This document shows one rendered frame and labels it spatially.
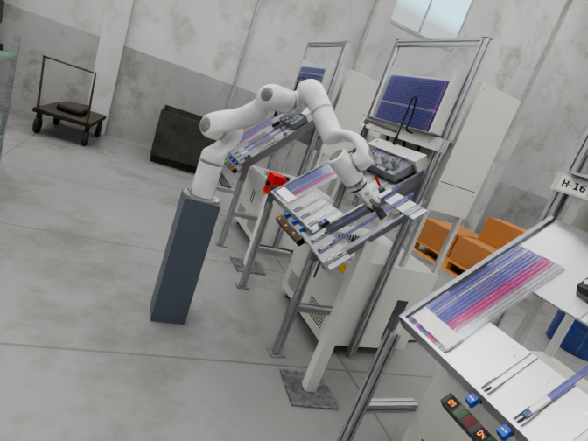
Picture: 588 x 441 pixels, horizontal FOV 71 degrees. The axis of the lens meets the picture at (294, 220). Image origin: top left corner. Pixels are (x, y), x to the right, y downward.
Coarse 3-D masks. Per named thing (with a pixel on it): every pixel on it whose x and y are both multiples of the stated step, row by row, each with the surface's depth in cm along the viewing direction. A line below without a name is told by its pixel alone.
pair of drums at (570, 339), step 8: (560, 312) 410; (552, 320) 422; (560, 320) 406; (576, 320) 391; (552, 328) 413; (576, 328) 390; (584, 328) 385; (552, 336) 409; (568, 336) 395; (576, 336) 390; (584, 336) 386; (568, 344) 394; (576, 344) 390; (584, 344) 386; (568, 352) 394; (576, 352) 390; (584, 352) 386
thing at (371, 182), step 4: (352, 152) 278; (364, 172) 247; (368, 172) 245; (372, 172) 244; (368, 176) 241; (372, 176) 240; (368, 180) 237; (372, 180) 235; (380, 180) 232; (384, 180) 231; (368, 184) 234; (372, 184) 232; (376, 184) 230; (384, 184) 227; (388, 184) 226; (392, 184) 224; (396, 184) 223; (372, 188) 228; (376, 188) 226; (388, 188) 222; (376, 192) 223
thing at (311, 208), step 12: (312, 192) 249; (288, 204) 248; (300, 204) 243; (312, 204) 237; (324, 204) 232; (300, 216) 229; (312, 216) 226; (324, 216) 222; (336, 216) 217; (312, 228) 215
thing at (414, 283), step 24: (384, 240) 296; (408, 264) 254; (288, 288) 289; (312, 288) 260; (336, 288) 237; (360, 288) 236; (384, 288) 243; (408, 288) 250; (432, 288) 258; (360, 312) 243; (384, 312) 250; (408, 336) 266
